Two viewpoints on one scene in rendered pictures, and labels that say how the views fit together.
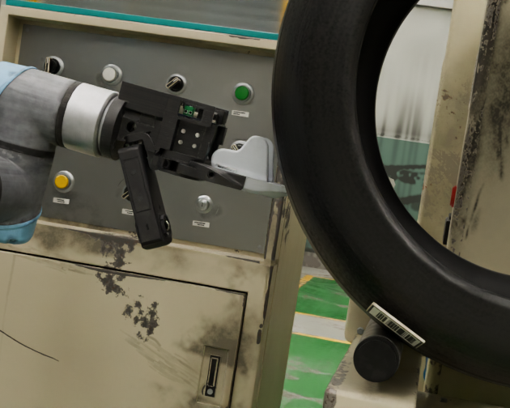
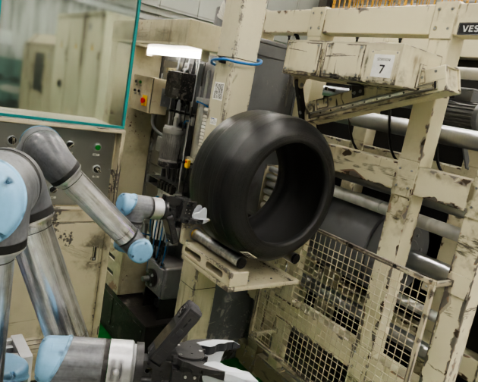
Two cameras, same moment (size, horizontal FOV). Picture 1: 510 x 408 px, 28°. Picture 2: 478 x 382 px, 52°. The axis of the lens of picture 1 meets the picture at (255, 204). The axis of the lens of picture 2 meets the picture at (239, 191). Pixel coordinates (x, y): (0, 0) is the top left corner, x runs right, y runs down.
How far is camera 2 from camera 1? 1.30 m
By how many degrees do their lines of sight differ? 48
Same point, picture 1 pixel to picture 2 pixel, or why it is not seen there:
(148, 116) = (174, 205)
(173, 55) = (67, 133)
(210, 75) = (83, 140)
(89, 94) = (159, 202)
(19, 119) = (139, 214)
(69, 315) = not seen: hidden behind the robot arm
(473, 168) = not seen: hidden behind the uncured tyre
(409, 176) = not seen: outside the picture
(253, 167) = (203, 216)
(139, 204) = (173, 232)
